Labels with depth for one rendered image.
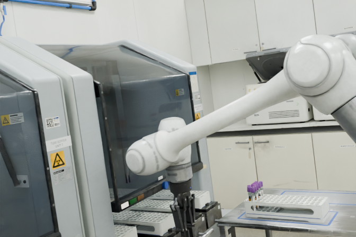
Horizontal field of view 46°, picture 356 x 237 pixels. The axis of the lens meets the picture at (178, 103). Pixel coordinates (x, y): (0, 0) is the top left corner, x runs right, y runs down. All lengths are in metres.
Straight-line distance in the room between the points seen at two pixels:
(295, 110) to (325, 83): 2.64
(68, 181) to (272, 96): 0.65
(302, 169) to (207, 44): 1.50
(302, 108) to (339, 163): 0.51
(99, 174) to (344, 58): 0.84
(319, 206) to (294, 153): 2.09
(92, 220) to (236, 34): 2.92
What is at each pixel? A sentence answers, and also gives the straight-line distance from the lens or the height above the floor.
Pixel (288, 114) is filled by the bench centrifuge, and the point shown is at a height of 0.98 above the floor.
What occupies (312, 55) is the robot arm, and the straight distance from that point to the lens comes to 0.93.
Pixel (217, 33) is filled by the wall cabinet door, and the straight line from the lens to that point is 4.11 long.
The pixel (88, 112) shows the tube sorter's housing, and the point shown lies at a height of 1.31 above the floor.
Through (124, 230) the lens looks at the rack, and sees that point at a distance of 1.60.
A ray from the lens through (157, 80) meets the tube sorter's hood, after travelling 1.68.
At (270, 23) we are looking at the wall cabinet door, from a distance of 3.92.
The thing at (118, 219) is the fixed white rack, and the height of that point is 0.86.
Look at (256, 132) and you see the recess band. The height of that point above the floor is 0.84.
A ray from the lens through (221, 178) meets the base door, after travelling 3.95.
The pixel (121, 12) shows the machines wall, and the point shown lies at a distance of 3.42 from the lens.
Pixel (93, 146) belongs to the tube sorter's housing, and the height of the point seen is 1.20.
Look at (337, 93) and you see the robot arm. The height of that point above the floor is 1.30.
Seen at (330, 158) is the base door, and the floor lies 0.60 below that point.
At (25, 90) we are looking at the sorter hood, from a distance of 1.23.
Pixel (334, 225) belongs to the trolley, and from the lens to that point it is 1.57.
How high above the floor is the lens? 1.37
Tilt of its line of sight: 3 degrees down
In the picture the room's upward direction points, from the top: 8 degrees counter-clockwise
